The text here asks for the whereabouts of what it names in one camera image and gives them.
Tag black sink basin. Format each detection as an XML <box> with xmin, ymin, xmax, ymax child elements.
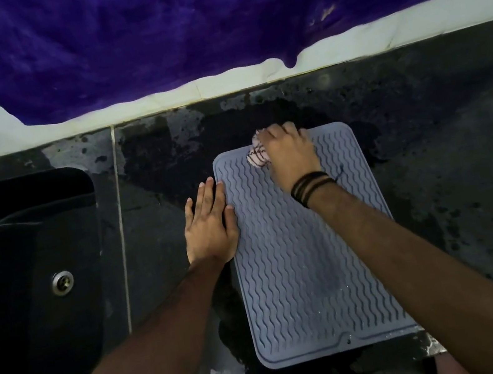
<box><xmin>0</xmin><ymin>162</ymin><xmax>128</xmax><ymax>374</ymax></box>

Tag person's right forearm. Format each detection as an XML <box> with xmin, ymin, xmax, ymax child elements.
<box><xmin>303</xmin><ymin>152</ymin><xmax>493</xmax><ymax>374</ymax></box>

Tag purple hanging cloth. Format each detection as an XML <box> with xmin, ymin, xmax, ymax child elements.
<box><xmin>0</xmin><ymin>0</ymin><xmax>493</xmax><ymax>135</ymax></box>

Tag person's left hand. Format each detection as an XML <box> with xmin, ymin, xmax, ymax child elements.
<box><xmin>173</xmin><ymin>173</ymin><xmax>245</xmax><ymax>271</ymax></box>

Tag black thread wristband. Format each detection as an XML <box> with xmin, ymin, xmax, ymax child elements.
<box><xmin>287</xmin><ymin>166</ymin><xmax>349</xmax><ymax>210</ymax></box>

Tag grey ribbed silicone mat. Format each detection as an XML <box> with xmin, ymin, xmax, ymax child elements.
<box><xmin>208</xmin><ymin>112</ymin><xmax>425</xmax><ymax>374</ymax></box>

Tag checkered pink cleaning cloth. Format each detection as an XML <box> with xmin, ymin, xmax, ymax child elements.
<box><xmin>242</xmin><ymin>128</ymin><xmax>274</xmax><ymax>171</ymax></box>

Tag person's left forearm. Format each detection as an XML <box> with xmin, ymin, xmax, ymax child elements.
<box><xmin>19</xmin><ymin>252</ymin><xmax>247</xmax><ymax>374</ymax></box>

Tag person's right hand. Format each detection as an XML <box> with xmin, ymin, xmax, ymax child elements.
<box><xmin>254</xmin><ymin>116</ymin><xmax>327</xmax><ymax>198</ymax></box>

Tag red plastic chair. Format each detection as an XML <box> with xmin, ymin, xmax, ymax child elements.
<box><xmin>432</xmin><ymin>345</ymin><xmax>470</xmax><ymax>374</ymax></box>

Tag metal sink drain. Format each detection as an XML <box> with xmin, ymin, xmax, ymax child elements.
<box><xmin>49</xmin><ymin>268</ymin><xmax>77</xmax><ymax>297</ymax></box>

